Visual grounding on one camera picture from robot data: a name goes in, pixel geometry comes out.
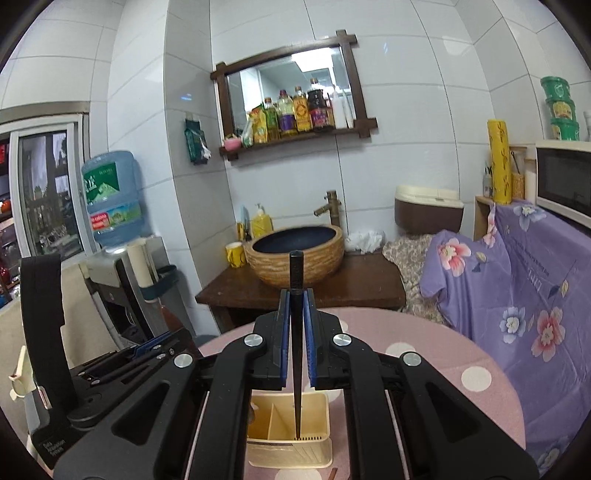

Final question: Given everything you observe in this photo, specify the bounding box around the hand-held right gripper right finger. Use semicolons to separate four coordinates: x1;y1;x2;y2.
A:
302;289;541;480

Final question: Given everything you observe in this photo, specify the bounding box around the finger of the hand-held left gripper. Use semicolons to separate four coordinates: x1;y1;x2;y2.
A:
117;329;202;359
81;353;179;384

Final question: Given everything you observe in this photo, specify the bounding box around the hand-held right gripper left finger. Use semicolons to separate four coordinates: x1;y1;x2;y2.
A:
53;289;293;480

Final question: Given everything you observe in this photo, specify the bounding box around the black chopstick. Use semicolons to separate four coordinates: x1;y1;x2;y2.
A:
288;250;305;439

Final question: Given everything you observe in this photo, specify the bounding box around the cream plastic utensil holder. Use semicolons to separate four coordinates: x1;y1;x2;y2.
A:
245;392;334;468

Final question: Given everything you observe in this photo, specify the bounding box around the plain beige cloth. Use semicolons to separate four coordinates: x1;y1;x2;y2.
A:
60;265;117;370

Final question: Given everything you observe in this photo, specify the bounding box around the teal cup holder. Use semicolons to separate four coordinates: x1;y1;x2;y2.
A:
141;265;178;302

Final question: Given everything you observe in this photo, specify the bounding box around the woven pattern wash basin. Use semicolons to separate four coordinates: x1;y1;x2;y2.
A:
243;224;346;288

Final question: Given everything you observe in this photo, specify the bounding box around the grey water dispenser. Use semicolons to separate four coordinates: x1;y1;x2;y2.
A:
85;235;178;343

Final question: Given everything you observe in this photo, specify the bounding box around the dark wooden vanity cabinet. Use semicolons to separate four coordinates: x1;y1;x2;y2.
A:
195;251;407;334

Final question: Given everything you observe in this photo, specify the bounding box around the cream paper cup stack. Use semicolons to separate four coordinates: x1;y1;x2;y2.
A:
127;241;160;288

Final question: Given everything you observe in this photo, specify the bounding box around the yellow mug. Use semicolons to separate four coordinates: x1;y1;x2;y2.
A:
225;241;248;269

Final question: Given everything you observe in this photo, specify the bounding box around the white crumpled plastic bag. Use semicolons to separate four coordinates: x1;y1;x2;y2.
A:
345;229;386;254

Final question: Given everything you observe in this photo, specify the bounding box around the yellow soap pump bottle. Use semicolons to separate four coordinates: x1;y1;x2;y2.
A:
250;203;274;240

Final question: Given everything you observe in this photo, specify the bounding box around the beige floral cloth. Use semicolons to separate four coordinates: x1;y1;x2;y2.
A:
382;234;451;326

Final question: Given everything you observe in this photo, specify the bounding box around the brass bamboo style faucet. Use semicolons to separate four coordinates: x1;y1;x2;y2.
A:
314;190;343;230

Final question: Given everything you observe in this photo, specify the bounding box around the glass sliding door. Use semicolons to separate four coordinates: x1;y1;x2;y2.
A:
9;121;89;265

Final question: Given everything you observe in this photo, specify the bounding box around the blue water jug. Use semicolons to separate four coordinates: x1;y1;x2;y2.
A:
82;150;144;252

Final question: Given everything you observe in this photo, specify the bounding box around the brown and cream bin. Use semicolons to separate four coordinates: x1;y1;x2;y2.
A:
394;185;465;239

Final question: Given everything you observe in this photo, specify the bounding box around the yellow green refill pouch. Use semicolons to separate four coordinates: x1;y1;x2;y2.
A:
252;105;269;145

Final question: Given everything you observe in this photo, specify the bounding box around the light wooden shelf box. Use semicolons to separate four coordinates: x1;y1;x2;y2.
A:
475;196;498;241

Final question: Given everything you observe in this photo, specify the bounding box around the yellow cooking oil bottle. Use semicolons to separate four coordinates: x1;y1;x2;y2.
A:
263;97;280;141

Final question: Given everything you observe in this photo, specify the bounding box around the purple label oil bottle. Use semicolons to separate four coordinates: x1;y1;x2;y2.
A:
277;90;298;137

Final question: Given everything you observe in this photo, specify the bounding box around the yellow label sauce bottle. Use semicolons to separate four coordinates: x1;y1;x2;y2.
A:
292;85;310;134

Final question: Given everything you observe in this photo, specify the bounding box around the dark soy sauce bottle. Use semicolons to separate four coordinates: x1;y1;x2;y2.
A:
307;78;335;132

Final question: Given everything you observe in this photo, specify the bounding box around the white plastic bottle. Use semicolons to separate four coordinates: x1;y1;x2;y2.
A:
331;88;354;130

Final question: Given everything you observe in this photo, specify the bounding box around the purple floral sheet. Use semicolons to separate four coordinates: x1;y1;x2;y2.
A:
419;200;591;477

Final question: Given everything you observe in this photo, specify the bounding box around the yellow patterned roll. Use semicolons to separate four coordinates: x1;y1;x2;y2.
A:
487;119;513;206

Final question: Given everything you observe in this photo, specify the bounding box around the glass jar with yellow contents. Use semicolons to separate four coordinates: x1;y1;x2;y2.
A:
508;147;527;200

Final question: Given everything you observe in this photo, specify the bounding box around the white microwave oven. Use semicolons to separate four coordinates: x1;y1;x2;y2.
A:
534;140;591;223

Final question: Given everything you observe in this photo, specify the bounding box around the green wall packet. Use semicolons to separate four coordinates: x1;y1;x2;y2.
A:
184;113;213;164

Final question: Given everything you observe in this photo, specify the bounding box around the wooden framed wall mirror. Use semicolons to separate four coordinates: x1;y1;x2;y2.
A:
210;30;379;161

